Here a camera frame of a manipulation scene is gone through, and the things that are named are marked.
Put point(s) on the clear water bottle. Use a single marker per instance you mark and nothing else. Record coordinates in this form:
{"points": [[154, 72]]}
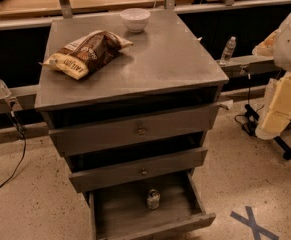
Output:
{"points": [[228, 51]]}

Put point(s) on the blue tape cross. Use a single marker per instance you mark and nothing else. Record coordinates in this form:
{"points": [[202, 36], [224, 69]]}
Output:
{"points": [[250, 221]]}

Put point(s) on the black stand base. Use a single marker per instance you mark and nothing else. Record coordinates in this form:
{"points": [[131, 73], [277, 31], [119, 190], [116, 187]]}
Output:
{"points": [[252, 129]]}

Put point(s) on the middle grey drawer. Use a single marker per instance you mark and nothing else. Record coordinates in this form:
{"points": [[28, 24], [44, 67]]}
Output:
{"points": [[112, 175]]}

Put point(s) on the grey drawer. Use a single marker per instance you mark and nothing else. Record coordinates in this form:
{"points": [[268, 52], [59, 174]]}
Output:
{"points": [[112, 175], [121, 213], [87, 138]]}

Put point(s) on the brown chip bag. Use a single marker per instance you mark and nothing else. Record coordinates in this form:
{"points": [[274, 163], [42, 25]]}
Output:
{"points": [[87, 54]]}

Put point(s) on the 7up soda can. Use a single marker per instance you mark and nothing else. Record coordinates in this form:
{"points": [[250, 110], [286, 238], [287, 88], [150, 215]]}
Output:
{"points": [[153, 199]]}

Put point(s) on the white ceramic bowl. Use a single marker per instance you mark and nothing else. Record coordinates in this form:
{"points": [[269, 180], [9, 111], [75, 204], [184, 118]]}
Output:
{"points": [[135, 19]]}

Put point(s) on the grey wooden drawer cabinet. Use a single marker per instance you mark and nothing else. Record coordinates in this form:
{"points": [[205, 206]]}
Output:
{"points": [[166, 68]]}

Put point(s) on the bottom grey drawer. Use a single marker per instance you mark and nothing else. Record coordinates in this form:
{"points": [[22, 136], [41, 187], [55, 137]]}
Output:
{"points": [[121, 213]]}

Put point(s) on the grey metal rail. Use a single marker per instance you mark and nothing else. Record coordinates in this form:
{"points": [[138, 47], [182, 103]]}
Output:
{"points": [[243, 72]]}

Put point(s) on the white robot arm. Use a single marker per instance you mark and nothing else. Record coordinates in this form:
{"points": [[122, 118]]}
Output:
{"points": [[276, 115]]}

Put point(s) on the top grey drawer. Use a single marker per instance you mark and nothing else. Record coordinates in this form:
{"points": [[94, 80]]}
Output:
{"points": [[87, 138]]}

